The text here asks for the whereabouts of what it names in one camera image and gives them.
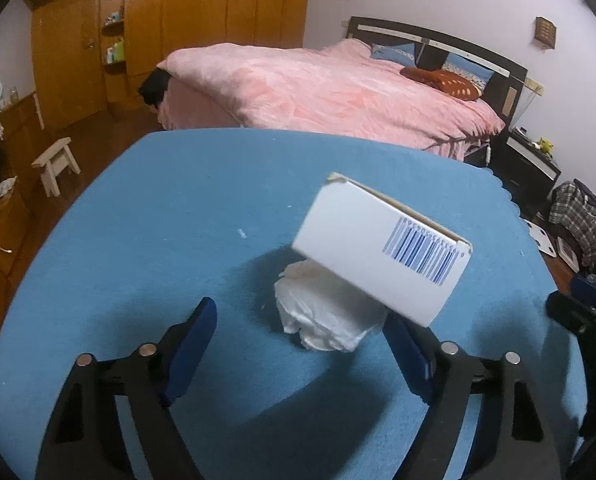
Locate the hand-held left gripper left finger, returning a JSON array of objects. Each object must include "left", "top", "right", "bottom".
[{"left": 34, "top": 296, "right": 219, "bottom": 480}]

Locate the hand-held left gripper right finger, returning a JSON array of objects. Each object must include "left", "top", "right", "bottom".
[{"left": 383, "top": 314, "right": 562, "bottom": 480}]

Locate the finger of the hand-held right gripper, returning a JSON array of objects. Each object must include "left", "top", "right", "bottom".
[
  {"left": 570, "top": 275, "right": 596, "bottom": 307},
  {"left": 546, "top": 291, "right": 591, "bottom": 334}
]

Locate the white tissue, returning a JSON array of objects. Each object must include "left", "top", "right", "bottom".
[{"left": 274, "top": 258, "right": 389, "bottom": 354}]

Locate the white cardboard box blue print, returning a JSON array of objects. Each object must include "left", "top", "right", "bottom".
[{"left": 292, "top": 172, "right": 474, "bottom": 329}]

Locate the plaid shirt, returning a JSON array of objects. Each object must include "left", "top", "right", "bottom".
[{"left": 549, "top": 180, "right": 596, "bottom": 269}]

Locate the white bathroom scale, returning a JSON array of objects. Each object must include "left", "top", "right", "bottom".
[{"left": 520, "top": 217, "right": 561, "bottom": 259}]

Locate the dark nightstand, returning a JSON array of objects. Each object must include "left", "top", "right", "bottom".
[{"left": 490, "top": 127, "right": 562, "bottom": 221}]

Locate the small white wooden stool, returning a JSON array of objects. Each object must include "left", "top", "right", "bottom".
[{"left": 31, "top": 137, "right": 82, "bottom": 198}]

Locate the blue pillow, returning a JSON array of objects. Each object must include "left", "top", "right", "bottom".
[
  {"left": 443, "top": 53, "right": 494, "bottom": 86},
  {"left": 370, "top": 42, "right": 417, "bottom": 67}
]

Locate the brown dotted pillow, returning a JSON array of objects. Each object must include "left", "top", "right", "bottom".
[{"left": 400, "top": 66, "right": 482, "bottom": 102}]

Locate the black cloth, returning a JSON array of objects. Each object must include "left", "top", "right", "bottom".
[{"left": 138, "top": 69, "right": 171, "bottom": 109}]

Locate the wooden sideboard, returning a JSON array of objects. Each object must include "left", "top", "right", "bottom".
[{"left": 0, "top": 92, "right": 45, "bottom": 356}]

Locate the bed with pink blanket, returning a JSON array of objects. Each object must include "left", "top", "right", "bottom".
[{"left": 157, "top": 40, "right": 507, "bottom": 162}]

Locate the dark wooden bed headboard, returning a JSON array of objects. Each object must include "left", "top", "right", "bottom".
[{"left": 345, "top": 16, "right": 529, "bottom": 133}]

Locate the wooden wardrobe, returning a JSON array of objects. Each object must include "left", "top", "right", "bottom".
[{"left": 20, "top": 0, "right": 313, "bottom": 131}]

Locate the brown wall lamp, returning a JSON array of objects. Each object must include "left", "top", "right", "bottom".
[{"left": 535, "top": 16, "right": 557, "bottom": 50}]

